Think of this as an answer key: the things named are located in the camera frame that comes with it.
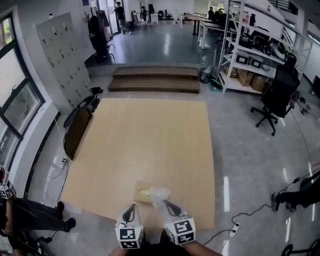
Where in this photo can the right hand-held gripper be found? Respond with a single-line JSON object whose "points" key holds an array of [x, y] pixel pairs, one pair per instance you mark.
{"points": [[181, 230]]}

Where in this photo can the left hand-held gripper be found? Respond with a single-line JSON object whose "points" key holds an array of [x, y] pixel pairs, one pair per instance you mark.
{"points": [[130, 236]]}

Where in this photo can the white tissue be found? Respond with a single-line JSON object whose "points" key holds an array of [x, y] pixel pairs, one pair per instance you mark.
{"points": [[160, 193]]}

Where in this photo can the person's left forearm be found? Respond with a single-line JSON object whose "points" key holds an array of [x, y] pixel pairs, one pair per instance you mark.
{"points": [[116, 252]]}

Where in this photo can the person's right forearm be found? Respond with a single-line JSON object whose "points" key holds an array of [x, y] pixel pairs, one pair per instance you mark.
{"points": [[200, 250]]}

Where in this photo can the wooden tissue box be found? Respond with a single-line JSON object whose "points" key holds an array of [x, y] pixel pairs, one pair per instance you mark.
{"points": [[141, 197]]}

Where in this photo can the person's black clothing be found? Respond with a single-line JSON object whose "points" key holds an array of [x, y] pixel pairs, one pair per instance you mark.
{"points": [[165, 247]]}

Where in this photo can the white power strip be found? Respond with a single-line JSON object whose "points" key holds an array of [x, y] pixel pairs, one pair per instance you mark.
{"points": [[233, 229], [63, 162]]}

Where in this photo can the black chair beside table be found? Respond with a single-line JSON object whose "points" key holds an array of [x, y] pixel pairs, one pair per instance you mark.
{"points": [[76, 135]]}

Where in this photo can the black stanchion base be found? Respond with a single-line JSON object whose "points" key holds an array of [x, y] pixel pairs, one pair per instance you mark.
{"points": [[287, 250]]}

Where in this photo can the black round chair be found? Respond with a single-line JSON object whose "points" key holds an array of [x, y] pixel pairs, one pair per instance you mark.
{"points": [[87, 102]]}

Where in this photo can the brown wooden steps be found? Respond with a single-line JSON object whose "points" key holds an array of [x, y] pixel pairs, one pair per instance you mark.
{"points": [[155, 80]]}

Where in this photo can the green dustpan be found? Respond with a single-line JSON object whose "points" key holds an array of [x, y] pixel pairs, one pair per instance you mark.
{"points": [[215, 83]]}

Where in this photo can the mesh trash bin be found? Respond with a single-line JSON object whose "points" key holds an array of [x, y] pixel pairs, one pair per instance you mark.
{"points": [[205, 76]]}

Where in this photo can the white shelving rack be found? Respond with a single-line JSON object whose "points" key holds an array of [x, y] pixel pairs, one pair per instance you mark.
{"points": [[232, 82]]}

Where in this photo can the cardboard box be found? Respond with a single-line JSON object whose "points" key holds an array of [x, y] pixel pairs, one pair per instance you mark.
{"points": [[258, 83], [245, 78]]}

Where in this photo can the black office chair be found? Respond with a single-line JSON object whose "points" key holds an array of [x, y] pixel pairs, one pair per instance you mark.
{"points": [[280, 97]]}

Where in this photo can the black-framed window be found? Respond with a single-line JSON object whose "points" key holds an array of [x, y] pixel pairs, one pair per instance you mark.
{"points": [[17, 100]]}

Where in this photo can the white case black panel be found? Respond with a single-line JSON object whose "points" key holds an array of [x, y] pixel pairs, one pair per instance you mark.
{"points": [[256, 63], [242, 59]]}

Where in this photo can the grey locker cabinet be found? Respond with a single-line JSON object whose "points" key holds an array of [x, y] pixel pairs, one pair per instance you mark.
{"points": [[65, 62]]}

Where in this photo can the coat rack with black clothes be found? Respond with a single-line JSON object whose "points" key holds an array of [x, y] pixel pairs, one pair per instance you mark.
{"points": [[96, 35]]}

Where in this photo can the black equipment case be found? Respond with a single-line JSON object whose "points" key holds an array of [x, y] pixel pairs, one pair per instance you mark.
{"points": [[317, 86]]}

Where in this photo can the white long table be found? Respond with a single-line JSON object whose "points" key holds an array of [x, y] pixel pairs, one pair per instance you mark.
{"points": [[212, 26]]}

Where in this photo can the white round device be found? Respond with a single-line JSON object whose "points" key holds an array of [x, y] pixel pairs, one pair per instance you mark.
{"points": [[278, 50]]}

